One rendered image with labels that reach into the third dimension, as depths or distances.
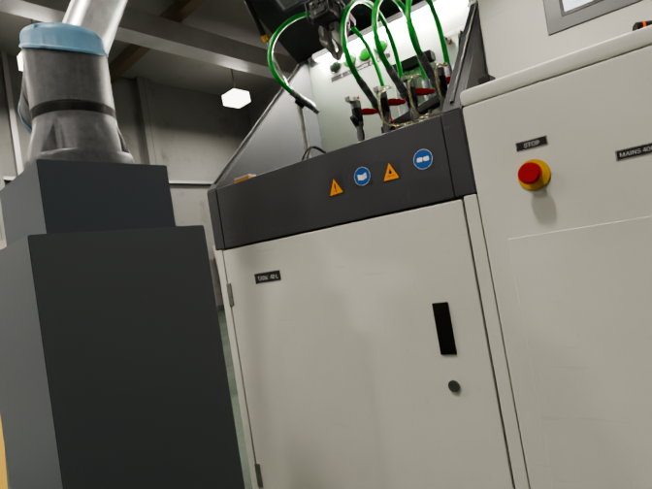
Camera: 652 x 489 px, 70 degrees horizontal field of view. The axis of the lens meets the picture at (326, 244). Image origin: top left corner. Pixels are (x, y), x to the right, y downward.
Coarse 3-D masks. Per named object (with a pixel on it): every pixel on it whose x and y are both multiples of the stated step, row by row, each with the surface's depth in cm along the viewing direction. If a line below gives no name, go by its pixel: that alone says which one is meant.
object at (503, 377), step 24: (480, 216) 84; (480, 240) 84; (480, 264) 85; (480, 288) 85; (240, 360) 122; (504, 360) 83; (240, 384) 122; (504, 384) 84; (504, 408) 84; (528, 480) 82
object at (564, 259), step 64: (512, 0) 105; (512, 64) 102; (640, 64) 70; (512, 128) 80; (576, 128) 75; (640, 128) 70; (512, 192) 81; (576, 192) 75; (640, 192) 70; (512, 256) 81; (576, 256) 76; (640, 256) 71; (512, 320) 82; (576, 320) 76; (640, 320) 71; (512, 384) 83; (576, 384) 77; (640, 384) 72; (576, 448) 77; (640, 448) 72
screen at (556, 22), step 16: (544, 0) 100; (560, 0) 98; (576, 0) 96; (592, 0) 94; (608, 0) 92; (624, 0) 91; (640, 0) 89; (560, 16) 98; (576, 16) 96; (592, 16) 94
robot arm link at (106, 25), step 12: (72, 0) 85; (84, 0) 84; (96, 0) 85; (108, 0) 86; (120, 0) 89; (72, 12) 84; (84, 12) 84; (96, 12) 85; (108, 12) 86; (120, 12) 90; (84, 24) 83; (96, 24) 84; (108, 24) 86; (108, 36) 87; (108, 48) 88; (24, 108) 77; (24, 120) 81
